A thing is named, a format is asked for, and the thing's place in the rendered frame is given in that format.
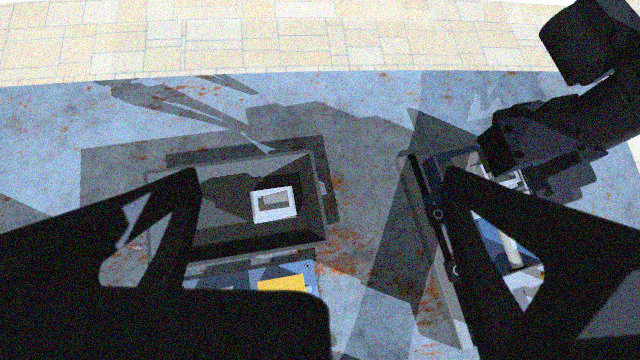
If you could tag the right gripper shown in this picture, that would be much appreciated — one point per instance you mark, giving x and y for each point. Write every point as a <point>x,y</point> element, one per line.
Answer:
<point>564,188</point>

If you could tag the yellow block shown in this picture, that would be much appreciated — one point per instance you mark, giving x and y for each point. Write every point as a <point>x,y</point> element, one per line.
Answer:
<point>294,282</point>

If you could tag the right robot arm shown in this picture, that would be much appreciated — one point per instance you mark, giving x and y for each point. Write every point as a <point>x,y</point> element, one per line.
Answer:
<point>587,41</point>

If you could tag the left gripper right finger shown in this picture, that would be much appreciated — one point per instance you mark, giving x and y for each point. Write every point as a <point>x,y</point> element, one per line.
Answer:
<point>591,288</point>

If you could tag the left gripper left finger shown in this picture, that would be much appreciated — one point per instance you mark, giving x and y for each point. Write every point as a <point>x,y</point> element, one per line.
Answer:
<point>70,248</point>

